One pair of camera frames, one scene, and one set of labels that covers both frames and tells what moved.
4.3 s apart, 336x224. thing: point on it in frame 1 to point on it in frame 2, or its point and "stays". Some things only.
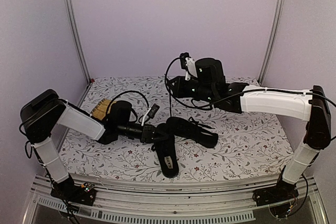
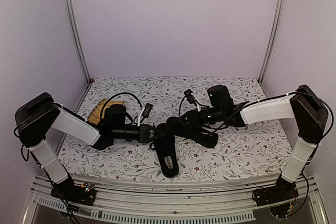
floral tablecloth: (253, 140) stays
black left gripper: (147, 134) stays
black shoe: (165, 144) stays
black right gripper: (178, 91) to (189, 115)
